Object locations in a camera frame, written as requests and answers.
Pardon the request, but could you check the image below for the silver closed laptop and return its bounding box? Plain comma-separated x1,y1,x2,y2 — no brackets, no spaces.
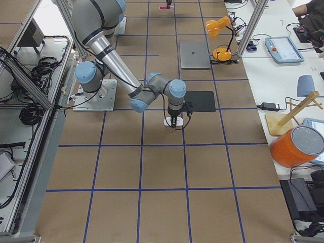
179,40,211,70

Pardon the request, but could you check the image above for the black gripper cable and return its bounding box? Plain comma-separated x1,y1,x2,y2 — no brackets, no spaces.
161,93,193,131

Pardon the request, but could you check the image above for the white computer mouse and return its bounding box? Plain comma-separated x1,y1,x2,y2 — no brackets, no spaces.
164,116,184,127

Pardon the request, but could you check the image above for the orange desk lamp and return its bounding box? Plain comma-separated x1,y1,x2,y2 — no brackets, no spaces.
205,16,233,62

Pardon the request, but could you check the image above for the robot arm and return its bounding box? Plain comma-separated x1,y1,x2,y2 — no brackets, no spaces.
71,1,192,130

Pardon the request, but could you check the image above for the wooden stand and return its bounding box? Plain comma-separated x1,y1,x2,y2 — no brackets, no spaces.
265,91,323,137

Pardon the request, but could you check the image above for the blue teach pendant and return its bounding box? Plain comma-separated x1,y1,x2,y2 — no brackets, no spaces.
264,36,304,64

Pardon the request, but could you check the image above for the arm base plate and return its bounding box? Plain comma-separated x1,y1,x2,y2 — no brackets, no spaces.
73,79,117,112

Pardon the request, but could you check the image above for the black power adapter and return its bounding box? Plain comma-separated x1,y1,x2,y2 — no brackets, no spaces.
261,102,280,111

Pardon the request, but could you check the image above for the orange cylindrical container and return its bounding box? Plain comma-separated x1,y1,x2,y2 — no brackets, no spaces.
270,126,323,168

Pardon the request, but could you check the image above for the black mousepad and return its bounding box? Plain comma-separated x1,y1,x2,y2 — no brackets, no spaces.
184,91,216,112

